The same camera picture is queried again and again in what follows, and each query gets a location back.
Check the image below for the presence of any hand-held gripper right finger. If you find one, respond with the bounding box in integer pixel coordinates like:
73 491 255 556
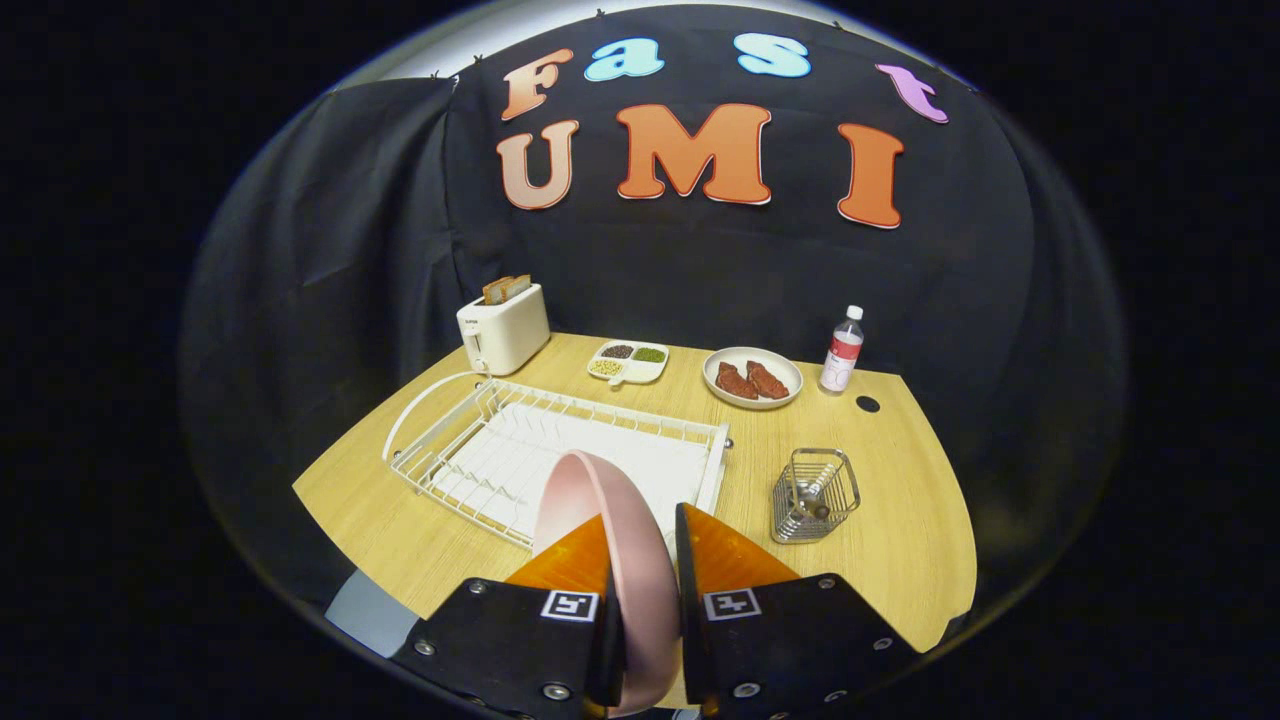
675 502 921 720

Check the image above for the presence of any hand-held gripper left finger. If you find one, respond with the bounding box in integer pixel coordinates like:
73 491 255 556
390 513 628 720

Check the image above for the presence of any pink plate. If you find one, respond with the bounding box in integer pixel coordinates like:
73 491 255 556
532 450 684 717

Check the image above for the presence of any metal wire basket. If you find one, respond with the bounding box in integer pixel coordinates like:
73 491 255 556
771 447 862 545

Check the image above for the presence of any white wire dish rack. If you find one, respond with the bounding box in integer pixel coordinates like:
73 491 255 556
382 371 732 553

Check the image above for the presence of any white plate with meat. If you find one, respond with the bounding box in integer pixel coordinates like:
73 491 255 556
702 346 804 411

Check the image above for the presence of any white divided snack dish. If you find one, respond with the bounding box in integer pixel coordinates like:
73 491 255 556
586 340 670 387

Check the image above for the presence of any clear plastic bottle red label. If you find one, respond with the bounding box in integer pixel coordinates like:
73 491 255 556
819 305 865 395

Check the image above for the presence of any white toaster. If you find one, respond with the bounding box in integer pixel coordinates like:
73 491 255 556
456 283 552 377

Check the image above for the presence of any black backdrop cloth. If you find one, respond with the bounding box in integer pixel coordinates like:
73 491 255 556
180 5 1126 641

